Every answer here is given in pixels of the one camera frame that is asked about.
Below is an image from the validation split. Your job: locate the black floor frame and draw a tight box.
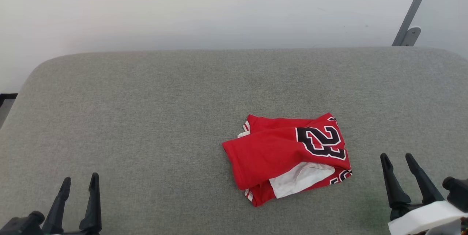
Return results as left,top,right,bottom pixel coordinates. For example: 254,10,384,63
0,93,18,108

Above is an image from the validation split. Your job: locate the grey fabric sofa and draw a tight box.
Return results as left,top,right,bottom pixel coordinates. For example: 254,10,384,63
0,46,468,235

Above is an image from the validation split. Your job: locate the red Bulls 23 jersey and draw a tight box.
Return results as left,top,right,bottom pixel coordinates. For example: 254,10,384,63
222,112,353,208

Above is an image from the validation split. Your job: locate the grey metal bar with bracket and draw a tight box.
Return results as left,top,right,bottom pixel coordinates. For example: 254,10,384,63
392,0,438,47

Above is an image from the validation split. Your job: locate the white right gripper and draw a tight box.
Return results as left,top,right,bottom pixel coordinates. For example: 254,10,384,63
380,153,468,235

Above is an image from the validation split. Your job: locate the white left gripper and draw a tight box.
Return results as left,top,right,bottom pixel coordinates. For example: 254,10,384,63
38,172,102,235

